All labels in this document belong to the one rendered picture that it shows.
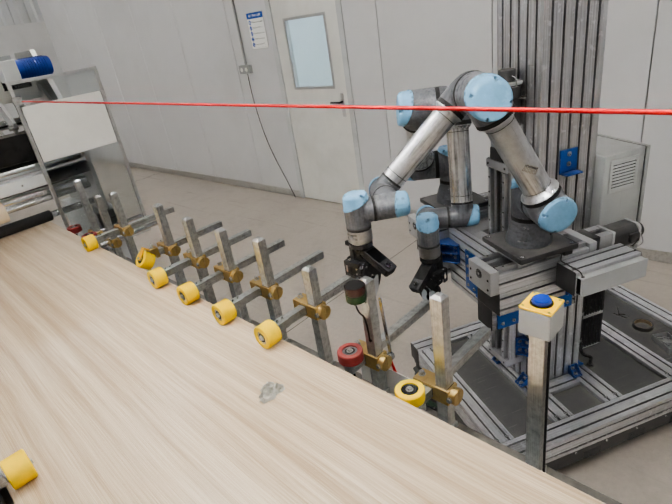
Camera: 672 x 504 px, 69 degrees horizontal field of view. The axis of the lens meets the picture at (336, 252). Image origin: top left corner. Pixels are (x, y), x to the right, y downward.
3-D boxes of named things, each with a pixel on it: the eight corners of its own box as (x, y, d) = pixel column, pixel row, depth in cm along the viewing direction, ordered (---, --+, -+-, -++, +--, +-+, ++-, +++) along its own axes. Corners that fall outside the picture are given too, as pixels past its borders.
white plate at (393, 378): (363, 377, 170) (359, 354, 165) (426, 409, 152) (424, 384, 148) (362, 378, 169) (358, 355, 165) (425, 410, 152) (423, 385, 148)
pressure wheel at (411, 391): (395, 411, 141) (391, 380, 136) (423, 406, 141) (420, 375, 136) (401, 432, 133) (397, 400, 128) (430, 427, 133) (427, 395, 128)
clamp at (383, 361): (361, 350, 164) (359, 338, 162) (393, 365, 155) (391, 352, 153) (349, 360, 160) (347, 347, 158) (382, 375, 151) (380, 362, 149)
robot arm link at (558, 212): (562, 203, 159) (480, 60, 138) (588, 220, 146) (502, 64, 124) (530, 225, 161) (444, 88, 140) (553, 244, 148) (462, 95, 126)
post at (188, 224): (215, 309, 232) (187, 214, 211) (219, 311, 229) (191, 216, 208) (209, 312, 229) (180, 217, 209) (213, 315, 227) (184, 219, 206)
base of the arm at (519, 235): (532, 226, 179) (533, 201, 174) (562, 241, 165) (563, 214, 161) (496, 237, 175) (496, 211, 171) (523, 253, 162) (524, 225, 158)
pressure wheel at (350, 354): (353, 366, 161) (348, 337, 156) (372, 375, 156) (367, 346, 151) (336, 380, 156) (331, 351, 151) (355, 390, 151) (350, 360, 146)
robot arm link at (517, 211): (538, 204, 172) (539, 166, 166) (557, 217, 160) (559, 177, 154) (504, 209, 171) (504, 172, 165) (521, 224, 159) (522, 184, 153)
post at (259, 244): (284, 343, 198) (258, 234, 177) (289, 345, 196) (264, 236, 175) (277, 347, 196) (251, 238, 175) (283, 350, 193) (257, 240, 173)
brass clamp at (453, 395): (425, 379, 148) (423, 366, 145) (465, 397, 139) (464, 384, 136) (412, 391, 144) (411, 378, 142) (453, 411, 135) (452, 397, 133)
